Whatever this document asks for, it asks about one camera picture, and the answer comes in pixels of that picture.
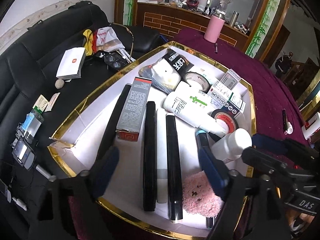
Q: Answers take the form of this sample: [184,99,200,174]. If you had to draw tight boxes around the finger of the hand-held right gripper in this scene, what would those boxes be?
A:
[251,133,320,167]
[241,146,320,215]

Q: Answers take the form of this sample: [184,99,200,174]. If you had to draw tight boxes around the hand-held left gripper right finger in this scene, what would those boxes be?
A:
[200,146,290,240]

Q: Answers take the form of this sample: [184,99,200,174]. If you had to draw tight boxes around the black device with screen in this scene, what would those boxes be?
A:
[11,137,37,171]

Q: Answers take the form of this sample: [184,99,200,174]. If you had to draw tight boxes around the black bag on chair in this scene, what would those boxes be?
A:
[0,1,165,240]

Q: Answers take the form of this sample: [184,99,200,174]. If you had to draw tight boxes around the black crab snack packet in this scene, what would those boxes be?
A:
[162,49,195,79]

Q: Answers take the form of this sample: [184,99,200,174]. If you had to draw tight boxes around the grey square box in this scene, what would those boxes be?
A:
[220,69,242,90]

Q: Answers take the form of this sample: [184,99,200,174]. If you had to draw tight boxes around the large white bottle green label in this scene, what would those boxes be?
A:
[163,82,227,138]

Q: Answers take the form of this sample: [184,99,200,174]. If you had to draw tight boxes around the white teal-print box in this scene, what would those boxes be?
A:
[226,92,247,117]

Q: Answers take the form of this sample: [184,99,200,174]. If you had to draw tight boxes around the black gadgets with cables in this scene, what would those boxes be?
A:
[92,51,137,72]

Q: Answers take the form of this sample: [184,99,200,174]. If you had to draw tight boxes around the gold framed panel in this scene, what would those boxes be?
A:
[296,77,320,120]

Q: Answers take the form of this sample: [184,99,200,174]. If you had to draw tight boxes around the pink plush toy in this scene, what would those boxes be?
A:
[181,172,225,218]

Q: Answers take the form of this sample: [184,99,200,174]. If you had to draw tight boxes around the silver rod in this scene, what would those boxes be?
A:
[35,164,57,182]

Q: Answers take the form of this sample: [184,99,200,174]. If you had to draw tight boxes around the grey carton red end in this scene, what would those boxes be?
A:
[115,77,152,142]

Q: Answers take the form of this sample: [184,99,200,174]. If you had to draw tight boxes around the black marker purple cap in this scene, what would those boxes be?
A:
[282,109,293,135]

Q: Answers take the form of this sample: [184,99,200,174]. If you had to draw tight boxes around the steel flask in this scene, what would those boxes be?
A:
[229,10,240,27]

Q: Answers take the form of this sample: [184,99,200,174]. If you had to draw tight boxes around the wooden staircase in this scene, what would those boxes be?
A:
[282,57,320,98]

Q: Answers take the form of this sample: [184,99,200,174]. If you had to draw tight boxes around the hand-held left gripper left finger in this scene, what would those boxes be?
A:
[30,146,120,240]

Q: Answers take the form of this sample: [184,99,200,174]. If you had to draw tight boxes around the black tape roll red core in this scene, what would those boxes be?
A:
[209,108,241,133]

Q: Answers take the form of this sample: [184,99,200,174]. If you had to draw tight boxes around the flat white box red logo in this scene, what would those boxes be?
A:
[56,47,86,80]

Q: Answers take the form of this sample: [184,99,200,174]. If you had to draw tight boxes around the clear bag white contents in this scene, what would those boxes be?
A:
[139,59,181,93]

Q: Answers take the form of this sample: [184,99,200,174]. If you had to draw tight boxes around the yellow cloth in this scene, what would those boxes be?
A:
[82,29,95,56]

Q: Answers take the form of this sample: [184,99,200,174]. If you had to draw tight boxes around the white liquor bottle red label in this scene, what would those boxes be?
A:
[301,112,320,140]

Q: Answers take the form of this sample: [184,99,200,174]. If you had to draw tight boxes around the clear bottle blue label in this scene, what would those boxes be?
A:
[24,108,45,143]

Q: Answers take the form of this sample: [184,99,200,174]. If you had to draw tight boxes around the pink thermos bottle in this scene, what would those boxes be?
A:
[203,14,225,44]

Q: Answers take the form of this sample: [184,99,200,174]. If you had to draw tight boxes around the gold gift box white inside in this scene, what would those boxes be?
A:
[47,41,258,239]

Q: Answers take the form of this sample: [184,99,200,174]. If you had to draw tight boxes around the white plastic bag red print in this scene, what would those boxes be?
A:
[93,27,125,53]

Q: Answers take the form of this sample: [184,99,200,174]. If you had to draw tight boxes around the black tape roll grey core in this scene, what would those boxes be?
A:
[184,71,211,92]

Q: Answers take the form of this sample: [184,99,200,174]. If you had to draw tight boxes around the white pictogram box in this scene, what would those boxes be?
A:
[207,79,237,112]

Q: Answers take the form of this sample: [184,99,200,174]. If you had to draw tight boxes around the small red white card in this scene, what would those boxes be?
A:
[46,92,61,112]

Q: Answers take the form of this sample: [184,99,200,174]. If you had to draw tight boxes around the black marker teal cap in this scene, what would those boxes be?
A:
[194,128,215,155]

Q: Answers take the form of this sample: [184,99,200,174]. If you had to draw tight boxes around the small green white card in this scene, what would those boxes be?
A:
[34,94,51,112]

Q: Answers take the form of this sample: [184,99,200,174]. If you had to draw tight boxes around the small white plastic bottle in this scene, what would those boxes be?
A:
[212,128,253,165]

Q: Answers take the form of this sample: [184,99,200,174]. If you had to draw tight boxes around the wooden cabinet counter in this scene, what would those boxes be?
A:
[114,0,293,60]

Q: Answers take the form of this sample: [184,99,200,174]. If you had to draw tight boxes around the purple velvet tablecloth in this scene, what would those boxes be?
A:
[172,27,313,240]

